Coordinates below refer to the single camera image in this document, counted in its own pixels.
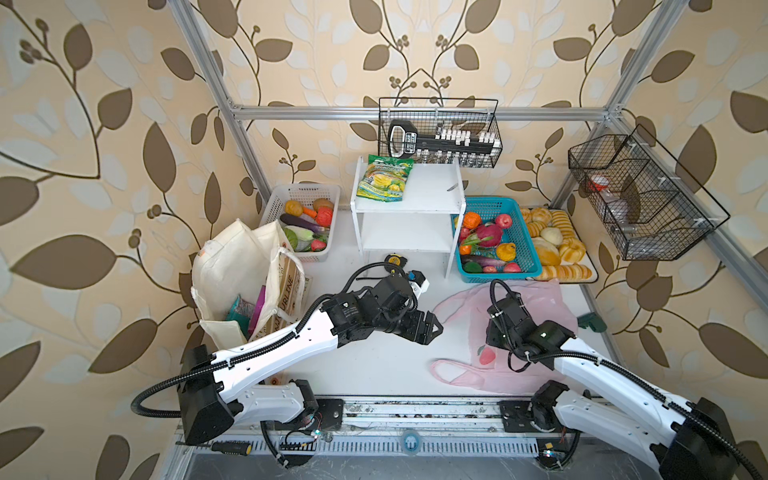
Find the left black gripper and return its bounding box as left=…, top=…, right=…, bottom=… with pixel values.
left=373, top=304, right=449, bottom=344

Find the purple grape candy bag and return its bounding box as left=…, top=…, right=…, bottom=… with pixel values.
left=247, top=285, right=266, bottom=337

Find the teal red snack bag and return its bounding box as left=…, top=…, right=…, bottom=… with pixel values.
left=225, top=295, right=255, bottom=337

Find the cream canvas tote bag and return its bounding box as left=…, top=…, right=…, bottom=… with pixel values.
left=191, top=220, right=312, bottom=349

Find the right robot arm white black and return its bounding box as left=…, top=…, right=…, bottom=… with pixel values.
left=486, top=280, right=763, bottom=479

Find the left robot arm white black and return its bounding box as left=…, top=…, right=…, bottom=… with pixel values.
left=131, top=263, right=443, bottom=446

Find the pink plastic grocery bag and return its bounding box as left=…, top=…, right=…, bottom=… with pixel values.
left=429, top=281, right=578, bottom=396

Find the yellow pear fruit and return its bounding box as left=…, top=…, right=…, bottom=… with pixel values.
left=495, top=243, right=517, bottom=263

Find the yellow black tape measure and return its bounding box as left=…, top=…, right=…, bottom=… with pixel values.
left=385, top=254, right=407, bottom=268

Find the teal plastic fruit basket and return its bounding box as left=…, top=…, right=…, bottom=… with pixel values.
left=451, top=196, right=542, bottom=283

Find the green tape dispenser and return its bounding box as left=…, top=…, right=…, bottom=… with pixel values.
left=577, top=312, right=607, bottom=333

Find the white bread tray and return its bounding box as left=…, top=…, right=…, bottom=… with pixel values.
left=521, top=207, right=598, bottom=284

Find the pink dragon fruit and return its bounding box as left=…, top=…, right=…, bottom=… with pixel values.
left=475, top=224, right=504, bottom=248

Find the red apple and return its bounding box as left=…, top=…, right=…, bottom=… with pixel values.
left=494, top=214, right=514, bottom=230

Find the white two-tier shelf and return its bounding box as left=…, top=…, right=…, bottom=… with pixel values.
left=350, top=156, right=466, bottom=274

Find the orange fruit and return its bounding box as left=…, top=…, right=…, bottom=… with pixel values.
left=462, top=212, right=483, bottom=230

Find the red tomato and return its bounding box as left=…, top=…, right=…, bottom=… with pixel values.
left=315, top=207, right=333, bottom=228

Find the yellow green snack bag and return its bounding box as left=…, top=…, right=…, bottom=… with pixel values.
left=356, top=155, right=415, bottom=203

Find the plastic bottle red cap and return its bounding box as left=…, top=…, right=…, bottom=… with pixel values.
left=587, top=174, right=631, bottom=233

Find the green cabbage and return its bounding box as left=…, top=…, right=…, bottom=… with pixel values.
left=282, top=227, right=299, bottom=251

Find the purple eggplant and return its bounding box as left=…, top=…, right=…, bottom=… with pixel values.
left=279, top=214, right=329, bottom=235

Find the brown potato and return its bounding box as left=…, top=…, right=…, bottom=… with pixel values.
left=284, top=200, right=304, bottom=217

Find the white plastic vegetable basket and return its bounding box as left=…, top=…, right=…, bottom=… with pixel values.
left=260, top=183, right=341, bottom=262

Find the yellow black screwdriver left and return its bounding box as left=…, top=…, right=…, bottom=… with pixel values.
left=175, top=440, right=253, bottom=456

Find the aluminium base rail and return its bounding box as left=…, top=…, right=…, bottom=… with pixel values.
left=173, top=395, right=673, bottom=460

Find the black wire basket right wall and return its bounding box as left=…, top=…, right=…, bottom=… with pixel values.
left=568, top=124, right=731, bottom=261

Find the black wire basket wall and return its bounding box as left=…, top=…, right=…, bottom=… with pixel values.
left=568, top=124, right=731, bottom=261
left=377, top=96, right=503, bottom=169

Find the black wire basket back wall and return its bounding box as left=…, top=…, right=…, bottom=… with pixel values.
left=377, top=96, right=503, bottom=169

